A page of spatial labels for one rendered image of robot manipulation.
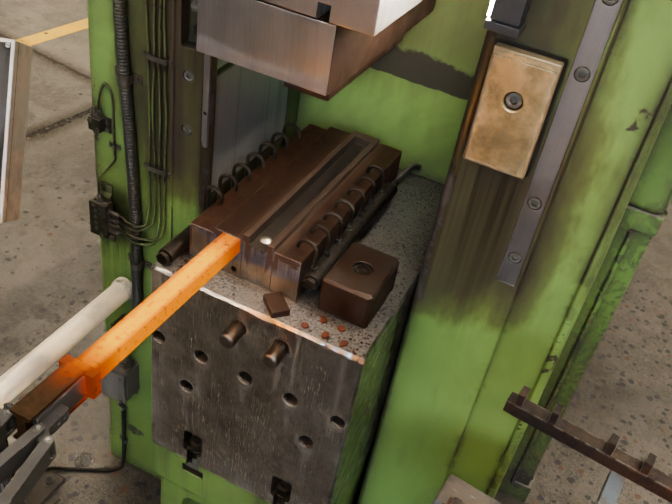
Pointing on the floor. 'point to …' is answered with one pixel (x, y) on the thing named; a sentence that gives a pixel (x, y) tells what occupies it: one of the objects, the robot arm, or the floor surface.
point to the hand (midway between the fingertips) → (52, 401)
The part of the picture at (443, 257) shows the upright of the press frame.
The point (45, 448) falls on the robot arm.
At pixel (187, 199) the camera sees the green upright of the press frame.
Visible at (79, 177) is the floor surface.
